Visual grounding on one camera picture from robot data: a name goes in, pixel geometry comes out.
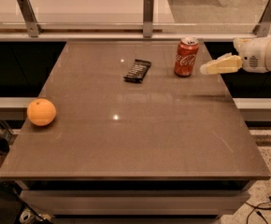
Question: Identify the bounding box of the grey table frame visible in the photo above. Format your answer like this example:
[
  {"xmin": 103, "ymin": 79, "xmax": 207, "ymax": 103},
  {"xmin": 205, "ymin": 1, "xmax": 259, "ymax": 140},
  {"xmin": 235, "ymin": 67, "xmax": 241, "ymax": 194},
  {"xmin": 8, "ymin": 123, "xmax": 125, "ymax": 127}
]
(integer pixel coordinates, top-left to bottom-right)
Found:
[{"xmin": 20, "ymin": 189, "xmax": 250, "ymax": 217}]

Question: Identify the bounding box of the orange fruit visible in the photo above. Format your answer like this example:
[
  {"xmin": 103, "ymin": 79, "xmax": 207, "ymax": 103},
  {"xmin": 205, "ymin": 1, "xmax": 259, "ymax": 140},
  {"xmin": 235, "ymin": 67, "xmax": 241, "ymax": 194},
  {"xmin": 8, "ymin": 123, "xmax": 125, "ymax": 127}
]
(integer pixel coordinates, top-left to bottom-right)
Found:
[{"xmin": 27, "ymin": 98, "xmax": 56, "ymax": 126}]

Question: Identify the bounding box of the metal glass bracket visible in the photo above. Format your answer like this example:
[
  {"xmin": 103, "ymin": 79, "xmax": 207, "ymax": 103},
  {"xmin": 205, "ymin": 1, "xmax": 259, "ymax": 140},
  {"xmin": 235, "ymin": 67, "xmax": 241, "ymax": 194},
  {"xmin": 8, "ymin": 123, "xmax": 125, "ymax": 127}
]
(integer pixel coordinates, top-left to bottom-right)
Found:
[
  {"xmin": 17, "ymin": 0, "xmax": 42, "ymax": 37},
  {"xmin": 252, "ymin": 0, "xmax": 271, "ymax": 37},
  {"xmin": 143, "ymin": 0, "xmax": 154, "ymax": 37}
]

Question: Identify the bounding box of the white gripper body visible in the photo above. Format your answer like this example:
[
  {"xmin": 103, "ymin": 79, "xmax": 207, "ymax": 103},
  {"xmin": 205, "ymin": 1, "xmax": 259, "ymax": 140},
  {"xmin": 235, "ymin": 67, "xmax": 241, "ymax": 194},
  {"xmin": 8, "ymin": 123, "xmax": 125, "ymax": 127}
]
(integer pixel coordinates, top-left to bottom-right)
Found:
[{"xmin": 234, "ymin": 37, "xmax": 270, "ymax": 73}]

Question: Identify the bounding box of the right metal glass bracket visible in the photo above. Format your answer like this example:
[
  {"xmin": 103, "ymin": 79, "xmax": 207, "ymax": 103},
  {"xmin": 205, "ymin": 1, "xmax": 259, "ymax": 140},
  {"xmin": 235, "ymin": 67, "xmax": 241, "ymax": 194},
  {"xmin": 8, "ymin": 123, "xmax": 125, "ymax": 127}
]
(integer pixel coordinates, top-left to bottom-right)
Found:
[{"xmin": 252, "ymin": 0, "xmax": 271, "ymax": 37}]

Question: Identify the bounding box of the red coke can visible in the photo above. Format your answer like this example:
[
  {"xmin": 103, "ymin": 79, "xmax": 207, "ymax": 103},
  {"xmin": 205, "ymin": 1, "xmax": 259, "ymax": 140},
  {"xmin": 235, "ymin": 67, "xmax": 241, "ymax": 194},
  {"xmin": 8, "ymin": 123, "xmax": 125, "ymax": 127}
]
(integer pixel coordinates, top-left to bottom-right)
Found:
[{"xmin": 174, "ymin": 37, "xmax": 199, "ymax": 77}]

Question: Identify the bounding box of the black chocolate bar wrapper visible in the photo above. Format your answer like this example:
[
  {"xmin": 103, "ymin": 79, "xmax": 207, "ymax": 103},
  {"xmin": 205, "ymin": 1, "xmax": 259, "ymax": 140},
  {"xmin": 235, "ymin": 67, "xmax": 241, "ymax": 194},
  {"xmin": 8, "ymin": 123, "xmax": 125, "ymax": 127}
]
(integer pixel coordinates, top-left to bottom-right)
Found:
[{"xmin": 123, "ymin": 59, "xmax": 151, "ymax": 83}]

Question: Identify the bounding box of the white tape roll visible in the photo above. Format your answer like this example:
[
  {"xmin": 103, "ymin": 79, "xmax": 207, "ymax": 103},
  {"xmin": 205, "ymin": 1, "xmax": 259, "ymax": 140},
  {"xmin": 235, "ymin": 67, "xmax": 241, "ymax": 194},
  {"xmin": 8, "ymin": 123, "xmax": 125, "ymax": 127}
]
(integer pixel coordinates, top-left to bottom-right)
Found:
[{"xmin": 19, "ymin": 209, "xmax": 36, "ymax": 224}]

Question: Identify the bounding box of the left metal glass bracket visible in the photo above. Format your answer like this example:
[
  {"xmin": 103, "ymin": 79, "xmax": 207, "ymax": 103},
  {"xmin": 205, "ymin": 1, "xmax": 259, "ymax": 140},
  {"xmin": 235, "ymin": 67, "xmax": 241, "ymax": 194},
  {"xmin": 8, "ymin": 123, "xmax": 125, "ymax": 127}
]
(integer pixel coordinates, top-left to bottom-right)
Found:
[{"xmin": 17, "ymin": 0, "xmax": 42, "ymax": 37}]

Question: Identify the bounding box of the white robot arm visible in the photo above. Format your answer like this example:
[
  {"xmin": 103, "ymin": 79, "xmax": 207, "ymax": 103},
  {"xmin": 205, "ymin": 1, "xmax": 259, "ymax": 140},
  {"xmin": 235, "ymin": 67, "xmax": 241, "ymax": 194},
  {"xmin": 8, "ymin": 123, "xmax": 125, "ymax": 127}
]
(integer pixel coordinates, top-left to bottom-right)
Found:
[{"xmin": 200, "ymin": 37, "xmax": 271, "ymax": 75}]

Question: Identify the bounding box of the middle metal glass bracket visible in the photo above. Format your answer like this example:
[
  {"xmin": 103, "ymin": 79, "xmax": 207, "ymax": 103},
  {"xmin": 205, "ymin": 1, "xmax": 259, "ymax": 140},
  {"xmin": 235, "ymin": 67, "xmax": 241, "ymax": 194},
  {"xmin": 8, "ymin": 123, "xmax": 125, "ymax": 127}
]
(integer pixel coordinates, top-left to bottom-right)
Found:
[{"xmin": 143, "ymin": 0, "xmax": 154, "ymax": 37}]

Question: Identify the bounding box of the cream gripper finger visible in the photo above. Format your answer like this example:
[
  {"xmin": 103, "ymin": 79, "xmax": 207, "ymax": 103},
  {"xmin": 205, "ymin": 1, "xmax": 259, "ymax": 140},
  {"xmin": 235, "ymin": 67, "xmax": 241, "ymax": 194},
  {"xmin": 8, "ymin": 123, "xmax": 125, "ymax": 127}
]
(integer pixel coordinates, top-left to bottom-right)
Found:
[
  {"xmin": 217, "ymin": 52, "xmax": 232, "ymax": 61},
  {"xmin": 200, "ymin": 55, "xmax": 242, "ymax": 75}
]

